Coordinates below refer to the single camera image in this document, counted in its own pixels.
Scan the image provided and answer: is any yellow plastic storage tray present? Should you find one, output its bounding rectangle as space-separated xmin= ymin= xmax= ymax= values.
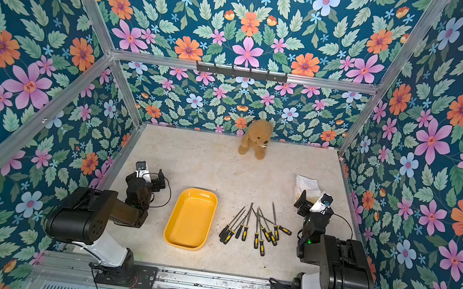
xmin=164 ymin=188 xmax=218 ymax=251

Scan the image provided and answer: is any file tool yellow black handle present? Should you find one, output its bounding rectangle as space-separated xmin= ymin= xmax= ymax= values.
xmin=219 ymin=207 xmax=245 ymax=241

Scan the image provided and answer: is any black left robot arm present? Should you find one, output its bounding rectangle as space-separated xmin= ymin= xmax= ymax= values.
xmin=44 ymin=161 xmax=169 ymax=270

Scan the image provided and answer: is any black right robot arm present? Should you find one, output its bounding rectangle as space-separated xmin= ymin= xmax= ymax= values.
xmin=292 ymin=190 xmax=375 ymax=289

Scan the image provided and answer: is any yellow tissue pack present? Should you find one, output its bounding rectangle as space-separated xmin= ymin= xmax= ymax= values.
xmin=294 ymin=175 xmax=324 ymax=204

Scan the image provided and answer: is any brown teddy bear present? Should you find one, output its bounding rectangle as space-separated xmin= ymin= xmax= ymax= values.
xmin=238 ymin=119 xmax=274 ymax=160

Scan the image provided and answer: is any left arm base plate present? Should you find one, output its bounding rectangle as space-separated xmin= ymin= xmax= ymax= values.
xmin=92 ymin=263 xmax=159 ymax=289

